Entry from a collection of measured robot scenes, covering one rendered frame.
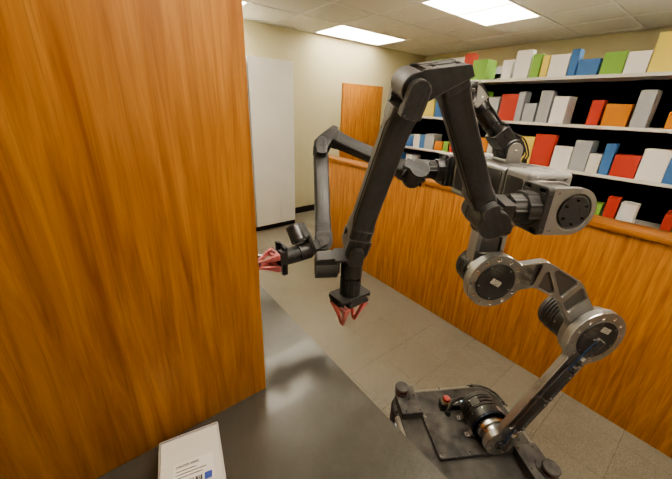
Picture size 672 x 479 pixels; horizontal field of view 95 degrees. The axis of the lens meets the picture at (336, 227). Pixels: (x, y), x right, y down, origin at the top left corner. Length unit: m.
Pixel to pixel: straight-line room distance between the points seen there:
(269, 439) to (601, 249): 1.92
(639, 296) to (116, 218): 2.26
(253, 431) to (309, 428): 0.13
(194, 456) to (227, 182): 0.57
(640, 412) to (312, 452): 2.06
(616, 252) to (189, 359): 2.07
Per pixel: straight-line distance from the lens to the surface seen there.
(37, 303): 0.68
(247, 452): 0.88
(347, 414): 0.92
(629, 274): 2.25
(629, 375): 2.49
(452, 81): 0.63
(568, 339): 1.50
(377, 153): 0.65
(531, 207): 0.86
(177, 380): 0.83
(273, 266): 1.01
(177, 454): 0.87
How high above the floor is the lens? 1.67
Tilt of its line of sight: 21 degrees down
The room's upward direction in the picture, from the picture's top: 2 degrees clockwise
